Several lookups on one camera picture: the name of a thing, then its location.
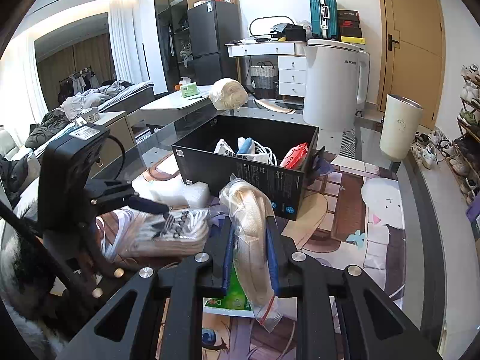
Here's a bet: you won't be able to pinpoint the black bag on desk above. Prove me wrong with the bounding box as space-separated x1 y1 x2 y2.
271 23 307 42

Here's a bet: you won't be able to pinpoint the bed with grey bedding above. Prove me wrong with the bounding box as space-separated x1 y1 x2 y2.
24 80 154 150

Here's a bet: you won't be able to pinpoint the red white snack packet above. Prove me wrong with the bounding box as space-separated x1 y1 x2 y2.
280 143 308 170

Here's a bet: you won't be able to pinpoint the teal hard suitcase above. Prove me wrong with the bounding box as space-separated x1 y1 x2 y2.
309 0 339 41

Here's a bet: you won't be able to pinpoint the wooden shoe rack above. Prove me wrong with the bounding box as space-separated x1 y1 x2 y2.
448 63 479 205

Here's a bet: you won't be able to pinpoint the white cylindrical appliance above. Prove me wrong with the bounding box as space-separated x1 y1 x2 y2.
303 39 370 133

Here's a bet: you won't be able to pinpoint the stacked shoe boxes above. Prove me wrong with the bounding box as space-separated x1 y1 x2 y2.
337 9 366 45

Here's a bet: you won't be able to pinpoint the white blue plush toy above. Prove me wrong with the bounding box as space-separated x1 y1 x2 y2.
237 137 256 155

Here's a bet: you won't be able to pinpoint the white drawer desk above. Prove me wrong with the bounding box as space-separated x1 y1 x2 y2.
226 41 307 98

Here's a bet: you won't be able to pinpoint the cream rope bundle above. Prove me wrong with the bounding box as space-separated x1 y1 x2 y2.
218 178 284 332

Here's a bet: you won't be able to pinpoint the oval vanity mirror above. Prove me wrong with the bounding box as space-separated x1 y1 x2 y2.
248 16 295 41

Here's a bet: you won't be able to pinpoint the green tissue box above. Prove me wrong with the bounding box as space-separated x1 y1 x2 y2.
180 82 199 98

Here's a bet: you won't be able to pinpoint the black cardboard storage box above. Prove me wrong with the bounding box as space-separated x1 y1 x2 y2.
172 115 322 220

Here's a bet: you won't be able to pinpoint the white low side table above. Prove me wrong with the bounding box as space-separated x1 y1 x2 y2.
140 85 212 126

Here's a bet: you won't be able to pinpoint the green contents plastic bag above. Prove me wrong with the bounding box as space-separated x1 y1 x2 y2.
203 268 254 318

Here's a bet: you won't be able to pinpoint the tan wooden door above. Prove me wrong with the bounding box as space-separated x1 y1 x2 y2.
377 0 446 129

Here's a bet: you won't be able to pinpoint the cream yarn bundle in plastic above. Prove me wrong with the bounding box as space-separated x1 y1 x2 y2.
209 78 248 111

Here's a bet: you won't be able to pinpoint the cream cylindrical bin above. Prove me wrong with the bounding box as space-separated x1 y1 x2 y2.
379 94 423 162

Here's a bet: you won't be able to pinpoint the black refrigerator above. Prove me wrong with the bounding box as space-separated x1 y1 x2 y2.
187 0 241 86

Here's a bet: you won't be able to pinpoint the white foam packing piece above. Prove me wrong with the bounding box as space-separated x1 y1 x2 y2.
150 179 210 209

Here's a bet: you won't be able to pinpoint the white usb cable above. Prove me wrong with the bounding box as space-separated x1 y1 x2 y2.
253 139 279 167

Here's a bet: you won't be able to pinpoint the adidas bag of laces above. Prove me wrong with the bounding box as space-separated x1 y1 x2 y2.
95 207 210 262

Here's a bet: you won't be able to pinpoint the white printed foil pouch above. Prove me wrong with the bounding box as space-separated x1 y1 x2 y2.
214 138 236 157

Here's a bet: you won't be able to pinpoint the woven laundry basket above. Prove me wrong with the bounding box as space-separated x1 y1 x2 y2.
249 61 278 89

